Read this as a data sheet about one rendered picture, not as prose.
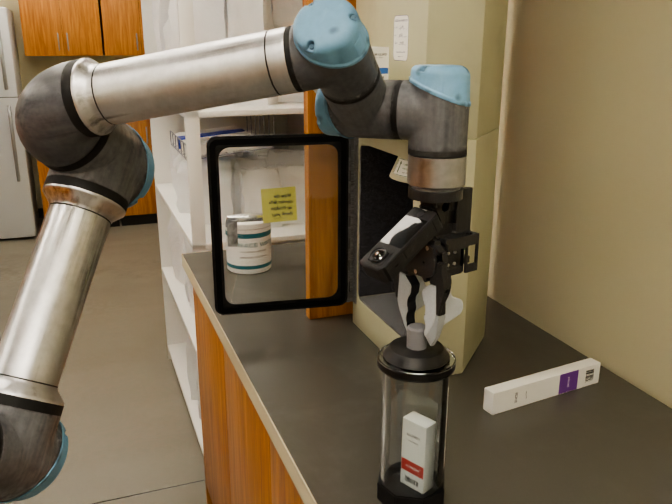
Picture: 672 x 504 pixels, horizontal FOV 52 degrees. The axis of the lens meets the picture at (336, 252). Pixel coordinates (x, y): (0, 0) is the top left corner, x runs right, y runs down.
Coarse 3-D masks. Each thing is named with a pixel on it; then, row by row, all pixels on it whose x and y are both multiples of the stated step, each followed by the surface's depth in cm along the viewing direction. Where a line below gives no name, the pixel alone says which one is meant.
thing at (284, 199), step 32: (224, 160) 145; (256, 160) 146; (288, 160) 148; (320, 160) 149; (224, 192) 147; (256, 192) 148; (288, 192) 150; (320, 192) 151; (224, 224) 149; (256, 224) 150; (288, 224) 152; (320, 224) 153; (224, 256) 151; (256, 256) 152; (288, 256) 154; (320, 256) 156; (256, 288) 154; (288, 288) 156; (320, 288) 158
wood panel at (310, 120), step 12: (312, 0) 144; (348, 0) 147; (312, 96) 150; (312, 108) 151; (312, 120) 152; (312, 132) 152; (312, 312) 165; (324, 312) 166; (336, 312) 167; (348, 312) 168
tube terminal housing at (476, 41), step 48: (384, 0) 130; (432, 0) 114; (480, 0) 117; (432, 48) 117; (480, 48) 120; (480, 96) 123; (384, 144) 136; (480, 144) 128; (480, 192) 133; (480, 240) 139; (480, 288) 145; (384, 336) 146; (480, 336) 152
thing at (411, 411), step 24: (384, 360) 94; (384, 384) 95; (408, 384) 92; (432, 384) 92; (384, 408) 96; (408, 408) 93; (432, 408) 93; (384, 432) 97; (408, 432) 94; (432, 432) 94; (384, 456) 98; (408, 456) 95; (432, 456) 95; (384, 480) 99; (408, 480) 96; (432, 480) 97
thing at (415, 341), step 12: (420, 324) 94; (408, 336) 94; (420, 336) 93; (396, 348) 94; (408, 348) 94; (420, 348) 93; (432, 348) 94; (444, 348) 95; (396, 360) 92; (408, 360) 91; (420, 360) 91; (432, 360) 91; (444, 360) 93
